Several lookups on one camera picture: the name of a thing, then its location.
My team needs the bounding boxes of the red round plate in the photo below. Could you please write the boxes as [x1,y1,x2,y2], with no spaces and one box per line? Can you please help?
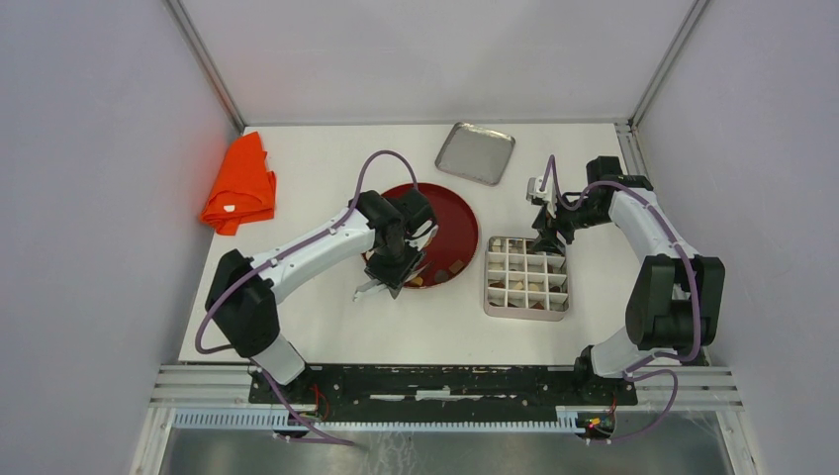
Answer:
[356,183,479,289]

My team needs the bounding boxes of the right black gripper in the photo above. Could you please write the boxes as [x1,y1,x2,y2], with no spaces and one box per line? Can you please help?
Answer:
[529,192,612,256]

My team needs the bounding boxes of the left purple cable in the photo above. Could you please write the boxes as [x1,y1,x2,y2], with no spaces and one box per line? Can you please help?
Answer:
[194,149,420,356]

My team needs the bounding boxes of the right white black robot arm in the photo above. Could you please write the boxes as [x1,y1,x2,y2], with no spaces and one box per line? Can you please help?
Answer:
[526,156,725,404]

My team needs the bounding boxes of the white slotted cable duct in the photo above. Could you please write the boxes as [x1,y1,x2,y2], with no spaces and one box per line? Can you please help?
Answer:
[173,409,582,434]

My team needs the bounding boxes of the pink tin box with dividers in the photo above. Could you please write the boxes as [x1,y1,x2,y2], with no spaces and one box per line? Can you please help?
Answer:
[483,237,570,322]

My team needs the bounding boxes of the purple cable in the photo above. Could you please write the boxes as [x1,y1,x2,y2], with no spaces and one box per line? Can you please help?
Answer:
[194,149,420,356]
[538,154,702,443]

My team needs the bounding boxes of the dark round chocolate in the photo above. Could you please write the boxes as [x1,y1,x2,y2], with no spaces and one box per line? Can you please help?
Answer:
[433,270,450,284]

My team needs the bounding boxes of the silver serving tongs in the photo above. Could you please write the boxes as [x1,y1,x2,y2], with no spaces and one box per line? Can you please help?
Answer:
[352,263,430,302]

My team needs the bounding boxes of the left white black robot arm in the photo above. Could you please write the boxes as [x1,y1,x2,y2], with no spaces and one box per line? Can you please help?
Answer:
[199,187,437,404]

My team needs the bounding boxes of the brown chocolate piece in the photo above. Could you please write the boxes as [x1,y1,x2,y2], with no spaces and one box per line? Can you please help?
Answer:
[448,260,465,275]

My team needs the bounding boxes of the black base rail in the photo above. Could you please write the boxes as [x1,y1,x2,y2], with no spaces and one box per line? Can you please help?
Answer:
[280,364,638,423]

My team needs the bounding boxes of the silver tin lid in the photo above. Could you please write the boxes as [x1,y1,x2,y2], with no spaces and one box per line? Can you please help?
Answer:
[434,122,515,186]

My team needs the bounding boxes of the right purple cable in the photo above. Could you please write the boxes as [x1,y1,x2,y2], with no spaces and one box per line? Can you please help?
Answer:
[538,154,702,443]

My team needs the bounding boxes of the orange folded cloth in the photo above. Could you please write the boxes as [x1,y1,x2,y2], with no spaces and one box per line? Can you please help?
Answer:
[199,132,277,236]

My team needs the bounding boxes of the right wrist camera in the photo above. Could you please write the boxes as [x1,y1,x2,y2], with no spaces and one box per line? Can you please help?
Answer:
[525,176,557,218]

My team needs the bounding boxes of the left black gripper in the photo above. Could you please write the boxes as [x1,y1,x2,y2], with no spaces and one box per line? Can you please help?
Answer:
[365,237,425,298]

